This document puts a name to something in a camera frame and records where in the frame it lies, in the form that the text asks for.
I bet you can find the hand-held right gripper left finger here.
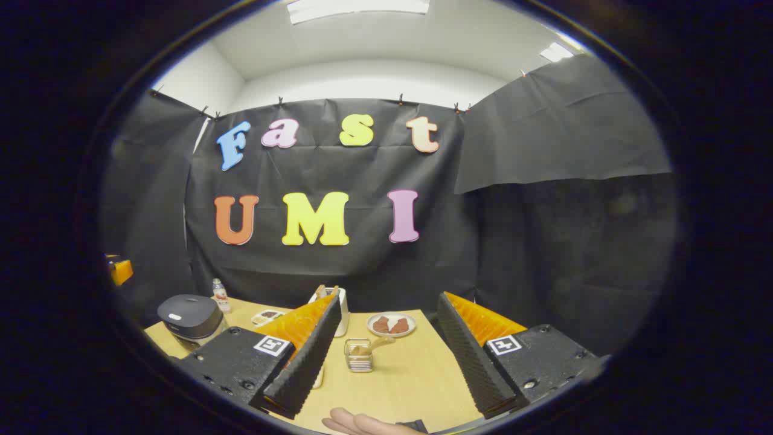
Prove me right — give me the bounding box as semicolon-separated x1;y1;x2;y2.
172;294;343;421

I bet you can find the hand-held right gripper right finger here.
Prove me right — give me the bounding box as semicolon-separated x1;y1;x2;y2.
436;291;611;419

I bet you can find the clear wire chopstick holder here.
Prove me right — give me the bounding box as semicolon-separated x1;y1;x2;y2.
344;338;374;373

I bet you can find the wooden spoon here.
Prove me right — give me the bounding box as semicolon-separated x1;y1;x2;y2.
350;336;396;357

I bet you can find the grey rice cooker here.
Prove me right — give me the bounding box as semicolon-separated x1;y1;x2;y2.
157;294;225;351

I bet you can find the white toaster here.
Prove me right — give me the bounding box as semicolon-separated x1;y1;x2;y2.
308;285;350;338

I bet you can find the white round plate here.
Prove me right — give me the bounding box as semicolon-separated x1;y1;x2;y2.
367;312;417;338

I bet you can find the black backdrop cloth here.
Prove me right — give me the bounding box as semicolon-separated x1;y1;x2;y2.
100;54;680;357

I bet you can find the ceiling light panel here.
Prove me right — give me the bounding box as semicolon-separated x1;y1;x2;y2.
287;0;431;25
539;42;574;63

